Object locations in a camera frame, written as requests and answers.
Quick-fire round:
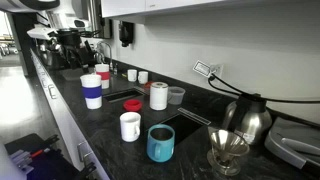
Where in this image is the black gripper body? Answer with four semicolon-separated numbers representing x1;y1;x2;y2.
56;30;87;60

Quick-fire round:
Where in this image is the white mug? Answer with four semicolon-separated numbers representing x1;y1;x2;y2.
120;112;141;142
138;71;148;84
127;69;137;82

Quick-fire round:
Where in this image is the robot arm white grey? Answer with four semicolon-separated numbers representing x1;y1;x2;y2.
0;0;93;56

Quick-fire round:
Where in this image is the sink faucet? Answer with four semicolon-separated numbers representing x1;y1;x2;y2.
96;41;113;69

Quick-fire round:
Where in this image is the white cup with red band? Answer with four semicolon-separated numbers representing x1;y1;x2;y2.
95;64;110;89

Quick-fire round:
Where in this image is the white cup with blue band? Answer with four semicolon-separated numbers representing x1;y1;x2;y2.
80;74;102;110

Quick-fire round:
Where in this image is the black soap dispenser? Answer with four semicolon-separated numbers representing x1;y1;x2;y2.
119;21;134;47

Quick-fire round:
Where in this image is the red plastic lid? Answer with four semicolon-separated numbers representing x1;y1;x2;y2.
123;99;142;112

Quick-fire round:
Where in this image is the white paper towel roll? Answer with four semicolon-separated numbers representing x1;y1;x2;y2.
150;82;168;111

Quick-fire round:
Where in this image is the clear plastic container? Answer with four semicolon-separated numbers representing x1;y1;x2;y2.
168;86;185;105

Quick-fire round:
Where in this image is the metal pour-over dripper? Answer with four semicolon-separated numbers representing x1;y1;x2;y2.
207;130;250;176

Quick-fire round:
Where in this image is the grey appliance lid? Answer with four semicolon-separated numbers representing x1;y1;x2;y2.
264;117;320;170

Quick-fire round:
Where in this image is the white wall outlet tag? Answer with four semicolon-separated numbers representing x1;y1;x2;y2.
193;60;211;77

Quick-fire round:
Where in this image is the black power cable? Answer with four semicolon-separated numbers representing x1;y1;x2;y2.
207;73;320;104

